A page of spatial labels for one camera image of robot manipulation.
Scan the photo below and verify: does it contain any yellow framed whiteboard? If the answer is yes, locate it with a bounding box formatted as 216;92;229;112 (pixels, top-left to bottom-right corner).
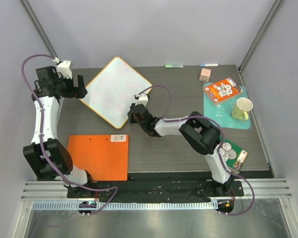
81;57;152;129

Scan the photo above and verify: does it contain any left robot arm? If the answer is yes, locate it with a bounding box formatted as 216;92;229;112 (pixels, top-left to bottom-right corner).
23;61;96;198

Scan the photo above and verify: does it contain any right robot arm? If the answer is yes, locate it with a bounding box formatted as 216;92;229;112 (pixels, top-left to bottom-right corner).
128;104;234;196

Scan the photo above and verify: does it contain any orange plastic board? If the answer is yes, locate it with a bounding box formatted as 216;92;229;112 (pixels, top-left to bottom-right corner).
68;134;129;181

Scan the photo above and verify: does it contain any green marker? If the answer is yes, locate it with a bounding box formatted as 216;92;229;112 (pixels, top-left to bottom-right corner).
165;64;183;68

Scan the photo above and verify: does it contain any pink cube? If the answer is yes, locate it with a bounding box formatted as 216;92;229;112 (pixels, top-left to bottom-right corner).
199;68;211;82

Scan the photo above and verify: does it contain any blue white marker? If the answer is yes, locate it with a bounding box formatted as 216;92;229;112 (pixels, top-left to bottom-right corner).
200;63;219;67

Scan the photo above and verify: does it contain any orange toy box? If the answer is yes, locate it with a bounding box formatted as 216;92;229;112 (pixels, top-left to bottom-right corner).
203;78;243;105

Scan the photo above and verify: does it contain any teal silicone mat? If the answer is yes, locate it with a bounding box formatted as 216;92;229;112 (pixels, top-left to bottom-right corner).
203;86;251;130

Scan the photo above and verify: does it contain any yellow-green paper cup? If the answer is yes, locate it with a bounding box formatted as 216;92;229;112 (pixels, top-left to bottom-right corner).
231;97;253;121

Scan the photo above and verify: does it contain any green packaged book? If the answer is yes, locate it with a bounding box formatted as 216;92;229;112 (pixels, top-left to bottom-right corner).
220;139;249;174

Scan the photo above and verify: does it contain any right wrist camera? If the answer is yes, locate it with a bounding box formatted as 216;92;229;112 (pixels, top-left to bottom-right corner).
134;93;149;106

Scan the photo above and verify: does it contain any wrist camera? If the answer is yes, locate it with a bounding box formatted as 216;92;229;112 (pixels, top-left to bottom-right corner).
52;58;73;79
134;93;149;106

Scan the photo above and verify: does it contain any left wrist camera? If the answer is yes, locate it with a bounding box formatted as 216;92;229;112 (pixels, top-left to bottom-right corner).
52;58;73;79

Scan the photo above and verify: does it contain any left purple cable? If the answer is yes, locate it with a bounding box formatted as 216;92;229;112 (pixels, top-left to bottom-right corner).
21;54;119;216

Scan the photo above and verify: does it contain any purple cable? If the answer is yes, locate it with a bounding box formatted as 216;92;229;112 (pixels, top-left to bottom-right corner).
21;54;119;216
138;85;255;216

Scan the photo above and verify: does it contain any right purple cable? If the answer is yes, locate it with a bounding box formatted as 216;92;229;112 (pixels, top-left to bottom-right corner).
138;85;255;216

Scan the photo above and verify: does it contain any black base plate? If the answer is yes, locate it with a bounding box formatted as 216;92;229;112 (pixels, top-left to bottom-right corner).
37;172;244;199

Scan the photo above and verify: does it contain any white slotted cable duct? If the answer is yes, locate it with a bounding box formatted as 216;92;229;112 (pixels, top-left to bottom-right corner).
32;200;218;211

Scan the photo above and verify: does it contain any aluminium frame rail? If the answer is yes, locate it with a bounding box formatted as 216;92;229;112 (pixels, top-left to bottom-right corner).
240;178;293;199

